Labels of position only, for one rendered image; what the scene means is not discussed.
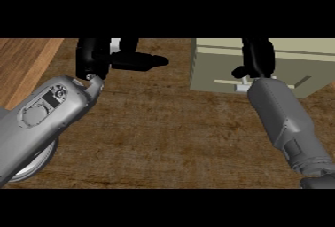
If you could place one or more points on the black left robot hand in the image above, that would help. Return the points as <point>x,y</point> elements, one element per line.
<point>92,57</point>

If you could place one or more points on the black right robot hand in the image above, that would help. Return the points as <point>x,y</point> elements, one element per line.
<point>259,57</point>

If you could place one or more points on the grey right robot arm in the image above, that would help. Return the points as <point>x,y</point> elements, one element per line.
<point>284,118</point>

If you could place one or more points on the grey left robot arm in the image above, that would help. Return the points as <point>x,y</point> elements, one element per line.
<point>39,124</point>

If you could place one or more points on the white can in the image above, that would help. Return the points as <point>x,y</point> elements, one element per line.
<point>115,45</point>

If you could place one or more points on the pale olive drawer front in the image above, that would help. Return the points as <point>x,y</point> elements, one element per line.
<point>217,69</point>

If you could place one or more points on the pale olive drawer cabinet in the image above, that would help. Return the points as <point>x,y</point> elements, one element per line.
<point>301,48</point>

